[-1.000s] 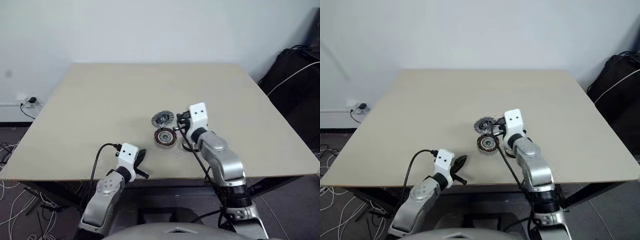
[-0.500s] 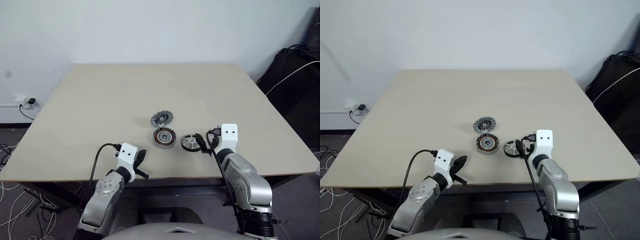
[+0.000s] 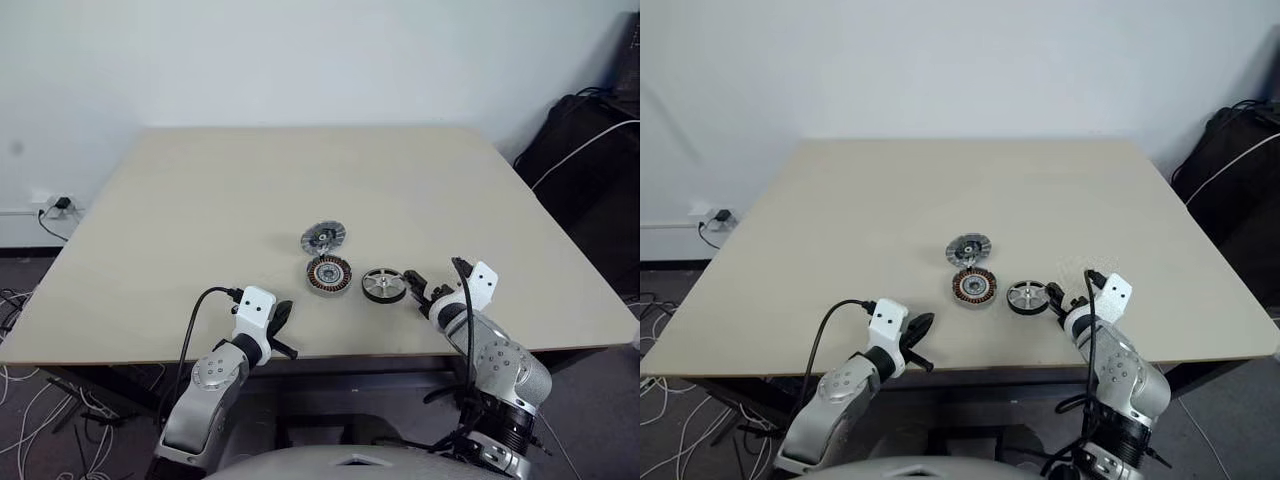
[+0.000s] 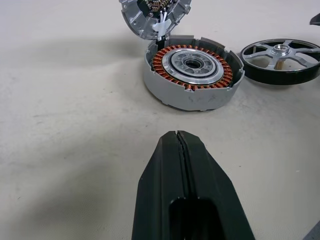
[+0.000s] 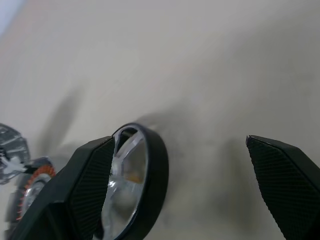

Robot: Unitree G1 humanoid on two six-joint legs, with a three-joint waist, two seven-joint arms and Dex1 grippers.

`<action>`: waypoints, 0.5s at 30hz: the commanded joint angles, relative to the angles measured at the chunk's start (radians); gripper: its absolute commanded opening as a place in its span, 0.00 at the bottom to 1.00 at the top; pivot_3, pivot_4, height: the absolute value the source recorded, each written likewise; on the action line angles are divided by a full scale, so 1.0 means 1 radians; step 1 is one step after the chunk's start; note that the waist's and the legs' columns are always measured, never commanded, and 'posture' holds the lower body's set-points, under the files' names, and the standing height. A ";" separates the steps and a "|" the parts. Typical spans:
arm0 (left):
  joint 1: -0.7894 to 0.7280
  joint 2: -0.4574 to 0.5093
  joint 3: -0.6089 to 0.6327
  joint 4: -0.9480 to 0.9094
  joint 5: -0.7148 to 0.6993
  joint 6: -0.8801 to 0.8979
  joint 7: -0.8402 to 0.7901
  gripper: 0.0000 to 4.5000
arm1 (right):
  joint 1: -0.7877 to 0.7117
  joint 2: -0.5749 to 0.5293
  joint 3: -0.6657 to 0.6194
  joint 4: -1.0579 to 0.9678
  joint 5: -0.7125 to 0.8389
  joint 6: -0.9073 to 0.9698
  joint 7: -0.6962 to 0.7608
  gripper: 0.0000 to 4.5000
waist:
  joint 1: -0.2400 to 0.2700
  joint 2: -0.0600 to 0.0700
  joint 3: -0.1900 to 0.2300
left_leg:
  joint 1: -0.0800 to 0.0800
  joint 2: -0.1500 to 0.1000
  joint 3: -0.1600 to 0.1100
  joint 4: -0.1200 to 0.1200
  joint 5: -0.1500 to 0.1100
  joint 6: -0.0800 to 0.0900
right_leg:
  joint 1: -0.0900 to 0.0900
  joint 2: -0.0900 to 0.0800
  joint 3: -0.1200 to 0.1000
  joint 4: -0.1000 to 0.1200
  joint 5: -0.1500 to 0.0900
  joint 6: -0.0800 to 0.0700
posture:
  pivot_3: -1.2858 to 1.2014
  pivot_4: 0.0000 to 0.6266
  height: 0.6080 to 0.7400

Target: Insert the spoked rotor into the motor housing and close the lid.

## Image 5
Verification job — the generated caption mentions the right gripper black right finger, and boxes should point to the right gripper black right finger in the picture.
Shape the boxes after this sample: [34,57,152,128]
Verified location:
[246,135,320,240]

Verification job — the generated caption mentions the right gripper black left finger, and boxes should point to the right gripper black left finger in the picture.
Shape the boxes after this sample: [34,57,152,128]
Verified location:
[14,136,117,240]

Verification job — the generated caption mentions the gray motor housing copper windings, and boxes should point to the gray motor housing copper windings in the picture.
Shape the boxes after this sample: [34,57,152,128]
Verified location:
[6,156,56,226]

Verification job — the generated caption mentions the black spoked rotor ring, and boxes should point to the black spoked rotor ring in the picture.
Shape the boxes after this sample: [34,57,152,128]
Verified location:
[100,122,170,240]

